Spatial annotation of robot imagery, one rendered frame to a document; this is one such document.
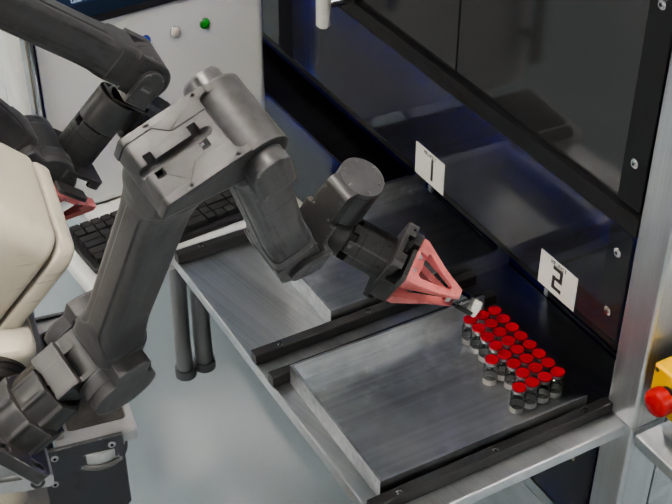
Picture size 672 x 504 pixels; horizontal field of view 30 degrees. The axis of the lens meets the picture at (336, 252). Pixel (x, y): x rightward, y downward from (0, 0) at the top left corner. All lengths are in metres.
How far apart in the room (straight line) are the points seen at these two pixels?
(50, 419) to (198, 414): 1.74
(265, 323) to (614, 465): 0.57
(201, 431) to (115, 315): 1.82
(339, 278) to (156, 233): 0.96
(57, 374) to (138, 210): 0.31
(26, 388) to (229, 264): 0.78
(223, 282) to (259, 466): 0.98
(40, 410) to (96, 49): 0.49
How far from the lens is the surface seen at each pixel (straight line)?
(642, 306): 1.71
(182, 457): 2.99
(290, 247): 1.38
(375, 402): 1.83
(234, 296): 2.02
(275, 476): 2.93
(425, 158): 2.07
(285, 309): 1.99
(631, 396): 1.80
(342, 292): 2.02
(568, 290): 1.83
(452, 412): 1.82
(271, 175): 1.08
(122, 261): 1.17
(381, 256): 1.49
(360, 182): 1.43
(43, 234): 1.42
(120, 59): 1.63
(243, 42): 2.39
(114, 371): 1.32
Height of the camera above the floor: 2.14
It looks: 37 degrees down
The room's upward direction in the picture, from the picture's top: straight up
